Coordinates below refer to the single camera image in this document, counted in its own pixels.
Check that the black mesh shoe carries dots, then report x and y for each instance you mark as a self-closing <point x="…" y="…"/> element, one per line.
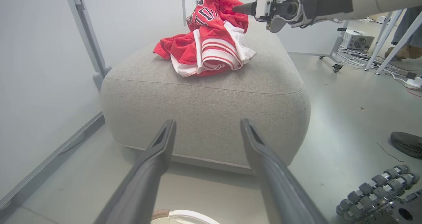
<point x="408" y="144"/>

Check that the beige perforated laundry basket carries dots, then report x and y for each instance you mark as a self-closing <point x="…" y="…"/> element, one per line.
<point x="184" y="217"/>

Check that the black roller robot wheel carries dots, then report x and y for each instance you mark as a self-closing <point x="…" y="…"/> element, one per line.
<point x="376" y="191"/>

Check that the brown shoe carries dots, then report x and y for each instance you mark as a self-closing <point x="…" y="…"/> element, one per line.
<point x="412" y="52"/>

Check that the white power strip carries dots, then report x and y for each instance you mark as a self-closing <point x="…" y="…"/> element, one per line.
<point x="414" y="82"/>

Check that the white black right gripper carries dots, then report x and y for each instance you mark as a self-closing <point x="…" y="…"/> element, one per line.
<point x="266" y="4"/>

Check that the grey fabric ottoman seat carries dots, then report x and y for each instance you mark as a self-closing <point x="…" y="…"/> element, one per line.
<point x="204" y="112"/>

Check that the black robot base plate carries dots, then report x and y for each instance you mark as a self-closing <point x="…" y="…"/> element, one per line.
<point x="385" y="217"/>

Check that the thin grey metal frame post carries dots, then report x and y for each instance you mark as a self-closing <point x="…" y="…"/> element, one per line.
<point x="183" y="6"/>

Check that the red and white jersey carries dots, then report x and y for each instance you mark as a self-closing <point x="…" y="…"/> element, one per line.
<point x="214" y="36"/>

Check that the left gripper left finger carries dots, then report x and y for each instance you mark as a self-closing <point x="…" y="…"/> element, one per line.
<point x="148" y="177"/>

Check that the white slanted stand leg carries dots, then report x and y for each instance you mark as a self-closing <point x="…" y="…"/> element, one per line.
<point x="401" y="42"/>
<point x="384" y="41"/>

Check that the white box device with fan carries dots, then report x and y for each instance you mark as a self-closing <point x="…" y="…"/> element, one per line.
<point x="357" y="40"/>

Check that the white cart with caster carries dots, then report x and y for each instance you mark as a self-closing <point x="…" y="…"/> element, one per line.
<point x="306" y="39"/>

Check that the thick grey metal frame post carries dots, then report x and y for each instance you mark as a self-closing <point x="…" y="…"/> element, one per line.
<point x="86" y="26"/>

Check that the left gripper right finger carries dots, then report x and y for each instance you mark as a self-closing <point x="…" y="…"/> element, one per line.
<point x="273" y="184"/>

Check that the person's blue jeans leg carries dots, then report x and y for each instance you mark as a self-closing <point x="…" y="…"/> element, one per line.
<point x="406" y="22"/>

